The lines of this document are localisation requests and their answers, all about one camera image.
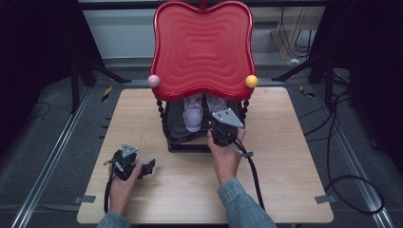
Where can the purple sandal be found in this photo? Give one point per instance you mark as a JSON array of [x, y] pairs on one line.
[[193, 114], [216, 103]]

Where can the black metal stand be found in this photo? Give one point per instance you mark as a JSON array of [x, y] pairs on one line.
[[328, 72], [76, 82]]

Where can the metal floor rail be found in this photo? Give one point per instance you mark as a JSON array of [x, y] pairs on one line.
[[50, 158], [358, 164]]

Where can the person's right hand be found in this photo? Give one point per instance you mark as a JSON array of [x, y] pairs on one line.
[[226, 161]]

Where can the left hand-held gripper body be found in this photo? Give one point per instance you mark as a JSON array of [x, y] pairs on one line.
[[125, 164]]

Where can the grey tape piece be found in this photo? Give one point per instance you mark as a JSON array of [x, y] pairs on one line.
[[85, 199], [324, 199]]

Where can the red and black shoe rack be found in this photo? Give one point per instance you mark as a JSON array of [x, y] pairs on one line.
[[202, 50]]

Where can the yellow and black floor tape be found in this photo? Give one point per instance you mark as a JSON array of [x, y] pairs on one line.
[[306, 91], [107, 93]]

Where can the person's left hand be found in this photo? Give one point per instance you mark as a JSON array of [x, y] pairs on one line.
[[122, 193]]

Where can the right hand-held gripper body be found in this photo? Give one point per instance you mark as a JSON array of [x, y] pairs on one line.
[[226, 126]]

